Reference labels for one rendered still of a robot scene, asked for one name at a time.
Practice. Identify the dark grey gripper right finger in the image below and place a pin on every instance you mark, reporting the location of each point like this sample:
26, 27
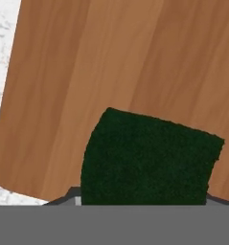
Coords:
218, 200

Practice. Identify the wooden cutting board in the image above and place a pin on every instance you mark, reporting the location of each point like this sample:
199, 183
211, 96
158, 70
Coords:
87, 79

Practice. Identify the dark green sponge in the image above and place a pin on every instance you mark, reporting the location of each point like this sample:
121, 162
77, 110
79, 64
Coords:
148, 162

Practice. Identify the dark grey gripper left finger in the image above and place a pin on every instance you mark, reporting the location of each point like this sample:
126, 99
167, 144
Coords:
69, 197

